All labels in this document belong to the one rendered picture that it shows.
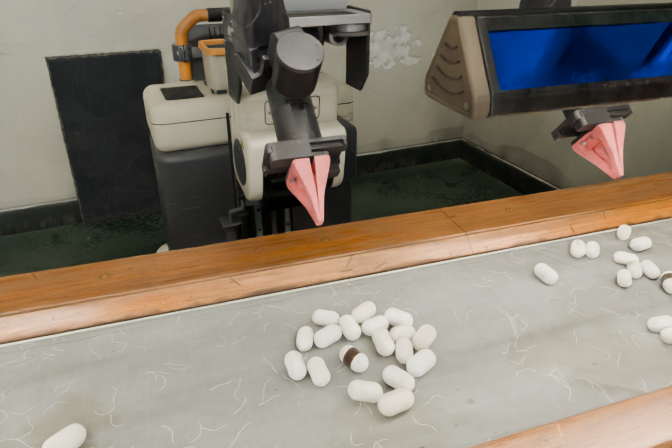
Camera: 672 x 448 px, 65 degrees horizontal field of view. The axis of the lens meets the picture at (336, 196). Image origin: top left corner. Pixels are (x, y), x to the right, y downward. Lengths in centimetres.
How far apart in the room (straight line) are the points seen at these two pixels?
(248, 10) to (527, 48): 37
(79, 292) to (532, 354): 55
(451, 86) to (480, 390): 32
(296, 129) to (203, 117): 71
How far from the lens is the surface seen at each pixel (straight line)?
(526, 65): 42
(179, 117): 134
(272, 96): 69
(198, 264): 74
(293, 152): 63
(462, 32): 41
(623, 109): 89
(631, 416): 59
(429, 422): 56
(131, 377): 63
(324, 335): 61
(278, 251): 75
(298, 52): 63
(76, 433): 57
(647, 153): 236
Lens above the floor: 116
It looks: 26 degrees down
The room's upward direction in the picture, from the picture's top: straight up
